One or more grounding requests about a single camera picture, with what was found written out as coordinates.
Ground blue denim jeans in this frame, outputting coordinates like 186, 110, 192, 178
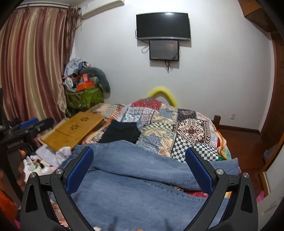
47, 139, 241, 231

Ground wooden lap desk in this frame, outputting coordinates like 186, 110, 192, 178
43, 112, 104, 151

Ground green storage basket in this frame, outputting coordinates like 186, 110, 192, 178
65, 86, 104, 109

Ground orange box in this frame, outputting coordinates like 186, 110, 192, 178
76, 81, 94, 91

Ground patchwork patterned quilt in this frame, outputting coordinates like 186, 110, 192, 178
83, 98, 231, 162

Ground folded black pants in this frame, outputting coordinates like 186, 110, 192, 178
99, 120, 141, 144

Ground grey plush pillow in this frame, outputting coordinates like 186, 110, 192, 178
79, 67, 110, 93

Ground striped red gold curtain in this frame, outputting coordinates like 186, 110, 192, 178
1, 5, 79, 122

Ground yellow foam headboard rail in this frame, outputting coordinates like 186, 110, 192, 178
147, 87, 178, 107

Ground small dark wall monitor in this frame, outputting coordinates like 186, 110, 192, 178
149, 40, 180, 61

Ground wall mounted black television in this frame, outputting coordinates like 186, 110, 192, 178
136, 12, 191, 40

